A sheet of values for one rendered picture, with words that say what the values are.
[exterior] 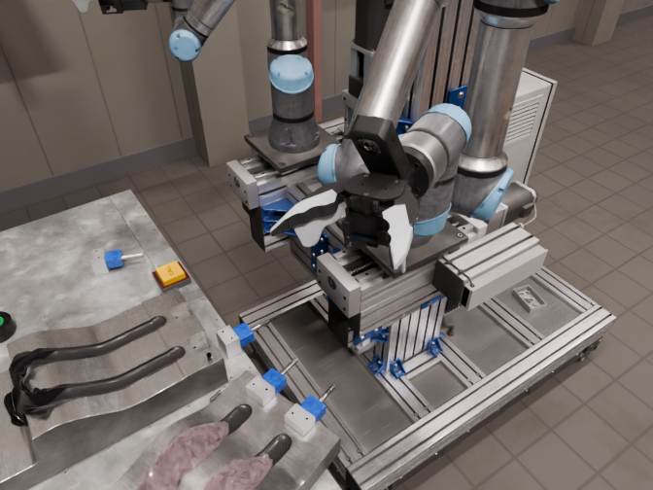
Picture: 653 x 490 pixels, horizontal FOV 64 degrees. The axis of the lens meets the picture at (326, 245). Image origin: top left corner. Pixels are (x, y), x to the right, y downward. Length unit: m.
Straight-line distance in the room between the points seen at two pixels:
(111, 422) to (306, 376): 0.92
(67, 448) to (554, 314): 1.82
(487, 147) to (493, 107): 0.08
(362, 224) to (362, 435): 1.28
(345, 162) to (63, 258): 1.05
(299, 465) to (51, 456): 0.47
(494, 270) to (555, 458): 1.04
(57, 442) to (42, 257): 0.70
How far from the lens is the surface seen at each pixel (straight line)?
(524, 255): 1.38
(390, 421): 1.87
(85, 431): 1.16
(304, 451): 1.07
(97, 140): 3.44
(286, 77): 1.43
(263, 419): 1.11
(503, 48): 0.94
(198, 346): 1.24
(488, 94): 0.97
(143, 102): 3.42
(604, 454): 2.27
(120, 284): 1.53
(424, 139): 0.69
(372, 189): 0.60
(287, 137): 1.50
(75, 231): 1.77
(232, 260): 2.73
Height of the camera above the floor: 1.80
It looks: 41 degrees down
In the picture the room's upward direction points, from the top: straight up
